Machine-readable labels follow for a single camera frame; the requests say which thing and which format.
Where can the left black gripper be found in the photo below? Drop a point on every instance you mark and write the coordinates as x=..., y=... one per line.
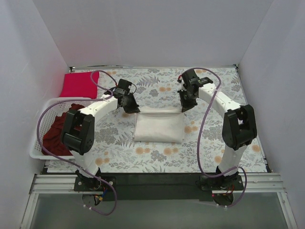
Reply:
x=128, y=102

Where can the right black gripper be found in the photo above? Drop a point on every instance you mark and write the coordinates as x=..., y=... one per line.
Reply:
x=187, y=99

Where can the white t shirt red print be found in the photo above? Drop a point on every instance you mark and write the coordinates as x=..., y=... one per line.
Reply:
x=159, y=125

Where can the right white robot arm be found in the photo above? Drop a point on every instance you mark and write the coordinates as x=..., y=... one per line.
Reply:
x=239, y=124

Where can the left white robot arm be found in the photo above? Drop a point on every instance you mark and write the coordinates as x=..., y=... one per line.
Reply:
x=79, y=126

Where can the folded pink t shirt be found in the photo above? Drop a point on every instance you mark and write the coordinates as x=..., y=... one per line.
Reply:
x=80, y=85

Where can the white plastic basket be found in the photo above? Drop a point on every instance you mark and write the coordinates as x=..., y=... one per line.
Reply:
x=48, y=119

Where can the dark red t shirt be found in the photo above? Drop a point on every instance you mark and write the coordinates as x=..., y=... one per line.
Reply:
x=51, y=140

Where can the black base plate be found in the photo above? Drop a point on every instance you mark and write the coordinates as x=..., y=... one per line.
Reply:
x=160, y=186

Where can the aluminium frame rail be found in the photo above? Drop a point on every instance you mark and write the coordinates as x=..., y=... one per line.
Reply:
x=64, y=184

